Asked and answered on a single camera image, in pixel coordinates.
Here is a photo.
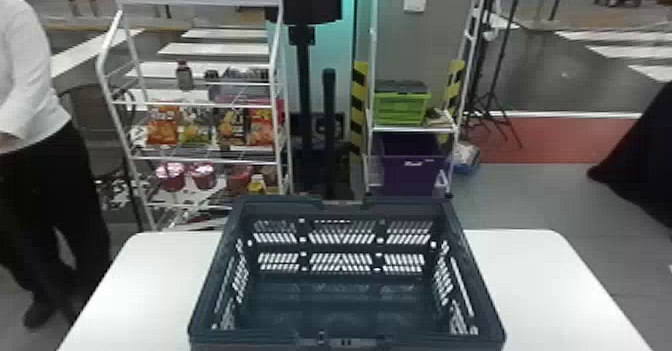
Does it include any purple crate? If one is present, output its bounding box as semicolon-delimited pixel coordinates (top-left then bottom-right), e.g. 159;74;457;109
373;133;449;197

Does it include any red snack packet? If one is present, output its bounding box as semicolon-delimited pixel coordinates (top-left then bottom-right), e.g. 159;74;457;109
246;99;285;147

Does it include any green basket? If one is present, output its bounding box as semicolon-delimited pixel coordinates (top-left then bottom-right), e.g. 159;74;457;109
373;79;432;127

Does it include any red noodle cup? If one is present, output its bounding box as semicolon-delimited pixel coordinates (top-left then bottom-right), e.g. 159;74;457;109
155;162;187;193
189;162;218;190
226;165;253;193

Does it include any yellow snack packet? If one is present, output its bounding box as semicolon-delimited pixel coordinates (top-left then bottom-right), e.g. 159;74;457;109
216;108;247;147

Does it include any green snack packet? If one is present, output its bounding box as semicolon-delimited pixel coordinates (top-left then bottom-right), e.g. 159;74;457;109
180;109;212;146

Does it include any dark blue basket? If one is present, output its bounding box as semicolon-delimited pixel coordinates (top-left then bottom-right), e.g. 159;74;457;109
187;194;507;351

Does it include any dark bottle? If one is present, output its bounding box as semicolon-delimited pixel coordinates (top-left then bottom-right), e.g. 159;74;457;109
176;60;194;92

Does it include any orange snack packet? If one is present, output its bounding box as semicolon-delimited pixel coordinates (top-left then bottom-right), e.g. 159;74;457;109
145;106;181;146

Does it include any black tripod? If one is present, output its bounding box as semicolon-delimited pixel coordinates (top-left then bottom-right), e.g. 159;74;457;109
464;0;525;150

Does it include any person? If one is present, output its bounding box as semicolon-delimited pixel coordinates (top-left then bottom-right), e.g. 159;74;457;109
0;0;112;330

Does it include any black post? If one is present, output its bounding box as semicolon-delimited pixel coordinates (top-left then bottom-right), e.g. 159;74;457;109
321;67;338;200

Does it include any striped post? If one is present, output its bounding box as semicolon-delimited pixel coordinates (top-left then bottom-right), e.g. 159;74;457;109
445;58;467;116
349;60;369;158

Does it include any white wire rack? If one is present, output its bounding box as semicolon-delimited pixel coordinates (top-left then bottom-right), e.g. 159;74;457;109
364;0;493;197
95;0;294;232

